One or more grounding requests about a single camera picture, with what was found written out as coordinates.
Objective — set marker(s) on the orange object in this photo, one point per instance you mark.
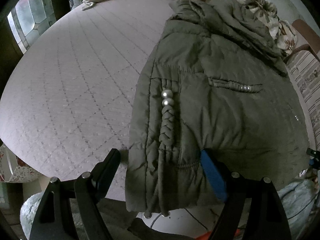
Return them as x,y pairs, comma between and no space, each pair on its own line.
203,236

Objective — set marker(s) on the white round base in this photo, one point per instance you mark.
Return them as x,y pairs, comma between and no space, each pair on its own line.
175,221

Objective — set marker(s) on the olive green quilted hooded jacket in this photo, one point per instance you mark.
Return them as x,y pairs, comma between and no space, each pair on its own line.
225,117

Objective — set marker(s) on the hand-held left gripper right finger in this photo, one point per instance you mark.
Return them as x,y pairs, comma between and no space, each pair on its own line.
213,175

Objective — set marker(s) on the floral print box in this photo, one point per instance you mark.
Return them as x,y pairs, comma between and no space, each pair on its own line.
17,167

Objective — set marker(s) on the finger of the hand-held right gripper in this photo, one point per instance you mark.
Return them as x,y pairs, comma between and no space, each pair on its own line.
314,155

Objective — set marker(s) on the light blue fleece clothing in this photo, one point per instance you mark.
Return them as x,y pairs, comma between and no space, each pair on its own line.
297,205
30,212

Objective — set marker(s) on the stained glass window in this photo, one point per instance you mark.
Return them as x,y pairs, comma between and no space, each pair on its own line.
30,15

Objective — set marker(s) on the striped seat cushion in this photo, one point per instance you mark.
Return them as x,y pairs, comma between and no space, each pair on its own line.
307,85

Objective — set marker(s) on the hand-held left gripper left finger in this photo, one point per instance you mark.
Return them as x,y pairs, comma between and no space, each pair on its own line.
111,162

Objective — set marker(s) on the floral leaf print blanket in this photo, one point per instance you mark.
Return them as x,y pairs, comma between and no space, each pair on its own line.
265,7

